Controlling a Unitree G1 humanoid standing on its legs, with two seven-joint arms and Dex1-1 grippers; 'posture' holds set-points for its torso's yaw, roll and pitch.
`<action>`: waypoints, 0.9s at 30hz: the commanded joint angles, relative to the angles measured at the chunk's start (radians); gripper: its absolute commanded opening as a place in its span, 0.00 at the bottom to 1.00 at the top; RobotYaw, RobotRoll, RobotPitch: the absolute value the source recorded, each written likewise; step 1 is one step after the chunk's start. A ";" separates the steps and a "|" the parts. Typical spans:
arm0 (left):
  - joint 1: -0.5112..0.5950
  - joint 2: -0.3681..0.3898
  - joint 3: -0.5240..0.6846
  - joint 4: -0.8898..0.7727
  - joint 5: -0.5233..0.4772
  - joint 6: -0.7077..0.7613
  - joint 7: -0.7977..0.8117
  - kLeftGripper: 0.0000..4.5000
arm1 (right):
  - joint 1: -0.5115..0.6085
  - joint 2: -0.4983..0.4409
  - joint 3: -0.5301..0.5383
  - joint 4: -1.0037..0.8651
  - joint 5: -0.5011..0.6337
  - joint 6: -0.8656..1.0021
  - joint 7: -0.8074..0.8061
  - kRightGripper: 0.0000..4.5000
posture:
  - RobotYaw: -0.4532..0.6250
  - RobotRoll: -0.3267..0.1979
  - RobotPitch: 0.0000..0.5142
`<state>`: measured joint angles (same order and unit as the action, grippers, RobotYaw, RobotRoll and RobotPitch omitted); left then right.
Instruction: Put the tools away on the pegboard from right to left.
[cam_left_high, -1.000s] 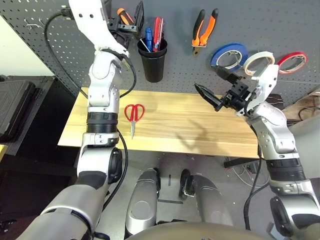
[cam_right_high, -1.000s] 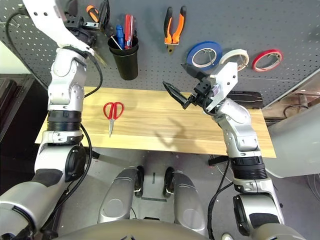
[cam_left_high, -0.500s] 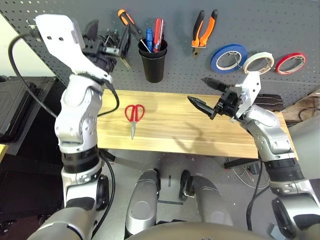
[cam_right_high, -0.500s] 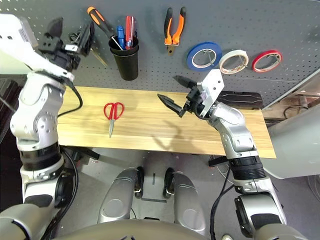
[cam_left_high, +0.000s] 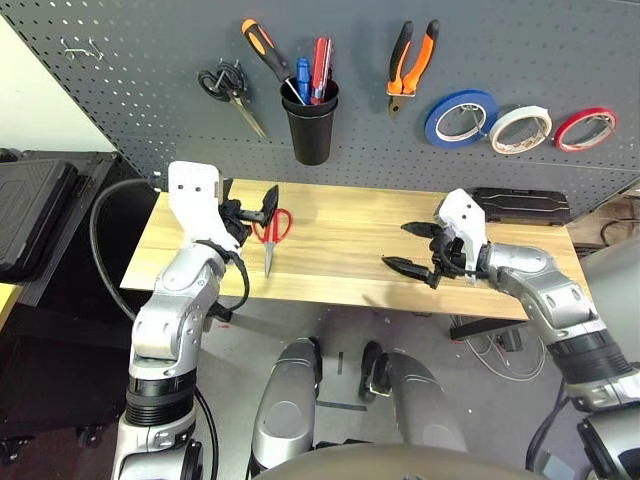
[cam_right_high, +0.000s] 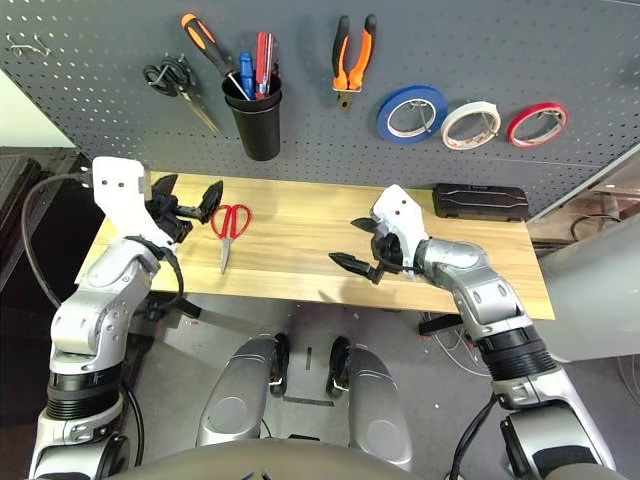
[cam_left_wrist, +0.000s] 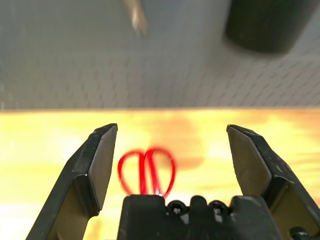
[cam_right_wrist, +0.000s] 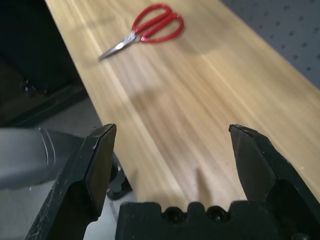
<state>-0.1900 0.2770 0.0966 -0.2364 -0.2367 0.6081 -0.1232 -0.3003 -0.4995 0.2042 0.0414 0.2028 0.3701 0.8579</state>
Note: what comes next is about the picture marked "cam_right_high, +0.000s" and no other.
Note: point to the red tape roll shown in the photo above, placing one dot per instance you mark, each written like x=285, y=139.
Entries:
x=537, y=107

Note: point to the orange black screwdriver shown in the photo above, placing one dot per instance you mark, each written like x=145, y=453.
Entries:
x=200, y=35

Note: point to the large grey rounded shell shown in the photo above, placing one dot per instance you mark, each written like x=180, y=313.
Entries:
x=595, y=300

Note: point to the black plastic tool case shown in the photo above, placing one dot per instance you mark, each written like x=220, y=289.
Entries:
x=480, y=202

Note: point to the dark side cabinet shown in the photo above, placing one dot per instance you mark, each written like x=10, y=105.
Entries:
x=20, y=300

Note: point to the short black floor tape strip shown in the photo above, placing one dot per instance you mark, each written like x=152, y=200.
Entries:
x=308, y=357

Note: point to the light grey pegboard side rail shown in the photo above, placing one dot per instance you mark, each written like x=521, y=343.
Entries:
x=585, y=184

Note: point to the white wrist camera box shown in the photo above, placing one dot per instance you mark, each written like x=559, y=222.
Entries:
x=400, y=210
x=117, y=190

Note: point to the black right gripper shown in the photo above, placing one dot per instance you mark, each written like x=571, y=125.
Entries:
x=387, y=255

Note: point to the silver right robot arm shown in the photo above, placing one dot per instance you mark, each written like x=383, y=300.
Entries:
x=475, y=280

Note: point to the grey robot torso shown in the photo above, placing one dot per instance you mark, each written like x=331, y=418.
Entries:
x=260, y=462

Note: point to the silver left robot leg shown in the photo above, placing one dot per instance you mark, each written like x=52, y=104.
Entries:
x=235, y=395

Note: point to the blue tape roll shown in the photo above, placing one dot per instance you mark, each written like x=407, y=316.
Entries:
x=384, y=120

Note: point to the orange black pliers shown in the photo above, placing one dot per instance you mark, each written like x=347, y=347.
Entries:
x=367, y=55

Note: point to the white tape roll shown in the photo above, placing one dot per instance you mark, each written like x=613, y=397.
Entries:
x=470, y=106

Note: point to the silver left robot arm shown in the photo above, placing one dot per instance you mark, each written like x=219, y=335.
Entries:
x=100, y=285

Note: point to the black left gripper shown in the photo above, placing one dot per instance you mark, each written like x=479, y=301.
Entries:
x=175, y=217

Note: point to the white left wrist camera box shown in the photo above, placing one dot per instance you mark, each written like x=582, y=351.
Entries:
x=117, y=190

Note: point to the long black floor tape strip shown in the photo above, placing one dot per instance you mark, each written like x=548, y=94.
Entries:
x=308, y=400

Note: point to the grey metal pegboard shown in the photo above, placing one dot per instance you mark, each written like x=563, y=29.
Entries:
x=500, y=50

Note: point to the black table bracket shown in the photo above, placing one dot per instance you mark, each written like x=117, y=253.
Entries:
x=440, y=325
x=185, y=309

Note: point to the black cup holder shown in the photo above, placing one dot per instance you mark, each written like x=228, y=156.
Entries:
x=260, y=130

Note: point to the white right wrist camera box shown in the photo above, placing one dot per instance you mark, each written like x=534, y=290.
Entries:
x=400, y=210

